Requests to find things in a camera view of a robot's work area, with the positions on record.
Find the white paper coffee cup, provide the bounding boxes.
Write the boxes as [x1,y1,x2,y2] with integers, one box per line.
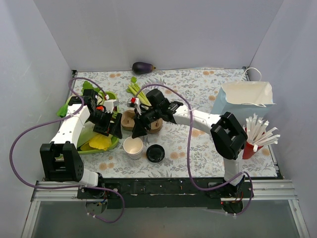
[123,137,144,160]

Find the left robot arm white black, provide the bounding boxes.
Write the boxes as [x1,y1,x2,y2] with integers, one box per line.
[40,89,122,198]

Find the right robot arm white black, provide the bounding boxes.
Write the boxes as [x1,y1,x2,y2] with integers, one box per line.
[128,89,247,197]

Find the orange carrot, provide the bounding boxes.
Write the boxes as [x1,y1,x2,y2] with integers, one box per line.
[96,106,106,112]

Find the yellow leafy cabbage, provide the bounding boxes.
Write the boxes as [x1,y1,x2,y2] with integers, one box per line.
[80,134,112,151]

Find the brown cardboard cup carrier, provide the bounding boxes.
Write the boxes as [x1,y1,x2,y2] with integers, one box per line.
[121,110,163,131]

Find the green plastic tray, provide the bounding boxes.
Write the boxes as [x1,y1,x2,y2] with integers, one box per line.
[77,89,122,154]

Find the floral table mat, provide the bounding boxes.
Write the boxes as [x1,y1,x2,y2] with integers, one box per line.
[47,68,278,178]

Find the green lettuce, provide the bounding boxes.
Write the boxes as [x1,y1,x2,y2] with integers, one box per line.
[56,81,105,118]

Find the black plastic cup lid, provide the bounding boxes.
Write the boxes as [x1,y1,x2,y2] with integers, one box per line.
[146,144,165,163]

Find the green onion stalk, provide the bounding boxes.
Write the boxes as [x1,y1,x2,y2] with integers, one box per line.
[126,76,151,106]

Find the purple eggplant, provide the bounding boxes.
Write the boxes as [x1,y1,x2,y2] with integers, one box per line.
[132,61,156,75]

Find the light blue paper bag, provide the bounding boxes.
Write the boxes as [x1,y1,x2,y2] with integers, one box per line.
[211,79,275,123]

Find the red cup holder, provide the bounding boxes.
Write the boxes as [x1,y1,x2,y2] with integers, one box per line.
[242,142,262,160]

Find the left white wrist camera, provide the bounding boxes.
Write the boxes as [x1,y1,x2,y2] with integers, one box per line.
[103,94,119,114]

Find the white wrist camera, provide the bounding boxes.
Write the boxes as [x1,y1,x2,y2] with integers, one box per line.
[103,94,119,114]
[127,97,142,115]

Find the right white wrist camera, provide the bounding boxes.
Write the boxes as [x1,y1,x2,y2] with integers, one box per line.
[127,97,142,115]

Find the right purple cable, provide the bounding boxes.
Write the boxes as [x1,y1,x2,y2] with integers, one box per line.
[135,83,254,216]

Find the purple cable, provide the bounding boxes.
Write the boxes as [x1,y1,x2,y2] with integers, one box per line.
[9,77,125,223]
[135,83,254,216]

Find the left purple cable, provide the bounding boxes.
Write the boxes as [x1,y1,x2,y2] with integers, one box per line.
[9,77,125,223]

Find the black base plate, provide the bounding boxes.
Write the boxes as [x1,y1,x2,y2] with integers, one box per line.
[44,173,285,211]

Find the aluminium rail frame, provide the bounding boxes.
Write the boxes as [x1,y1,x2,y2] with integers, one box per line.
[21,66,310,238]

